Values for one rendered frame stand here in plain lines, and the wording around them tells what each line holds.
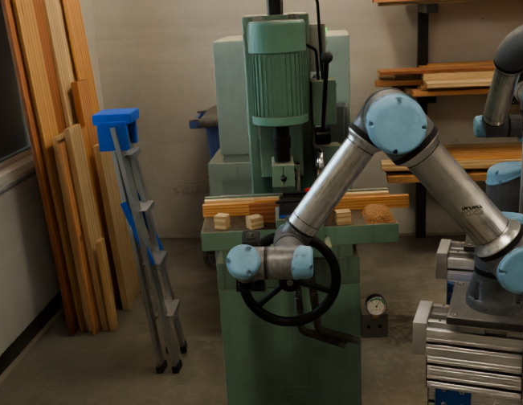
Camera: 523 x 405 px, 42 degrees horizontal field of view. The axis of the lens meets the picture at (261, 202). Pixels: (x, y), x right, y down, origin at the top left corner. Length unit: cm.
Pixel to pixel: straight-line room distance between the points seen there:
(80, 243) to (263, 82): 165
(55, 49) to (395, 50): 206
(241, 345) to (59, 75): 195
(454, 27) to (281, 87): 254
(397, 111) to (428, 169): 15
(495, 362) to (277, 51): 103
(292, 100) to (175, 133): 260
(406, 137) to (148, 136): 338
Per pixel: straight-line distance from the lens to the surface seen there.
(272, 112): 205
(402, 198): 223
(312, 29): 239
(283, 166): 212
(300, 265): 151
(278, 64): 203
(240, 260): 149
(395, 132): 140
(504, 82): 220
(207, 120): 388
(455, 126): 454
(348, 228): 207
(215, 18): 446
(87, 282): 348
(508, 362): 179
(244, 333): 219
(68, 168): 334
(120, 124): 281
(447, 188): 147
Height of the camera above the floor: 156
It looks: 16 degrees down
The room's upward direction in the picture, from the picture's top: 3 degrees counter-clockwise
